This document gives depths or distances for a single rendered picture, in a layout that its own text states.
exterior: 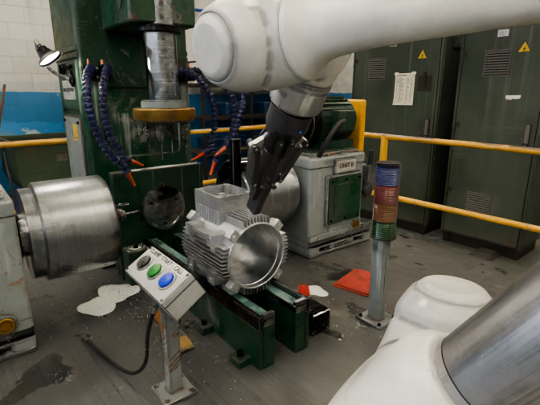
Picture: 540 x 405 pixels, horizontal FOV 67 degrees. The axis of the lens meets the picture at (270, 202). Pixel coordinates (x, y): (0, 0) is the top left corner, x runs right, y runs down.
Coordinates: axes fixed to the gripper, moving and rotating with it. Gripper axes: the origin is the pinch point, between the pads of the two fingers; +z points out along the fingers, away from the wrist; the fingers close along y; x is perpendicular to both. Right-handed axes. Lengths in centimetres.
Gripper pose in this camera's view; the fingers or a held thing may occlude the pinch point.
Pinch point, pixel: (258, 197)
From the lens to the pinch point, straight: 80.5
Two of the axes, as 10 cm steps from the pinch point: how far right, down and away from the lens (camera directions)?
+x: 5.2, 6.6, -5.4
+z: -3.1, 7.3, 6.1
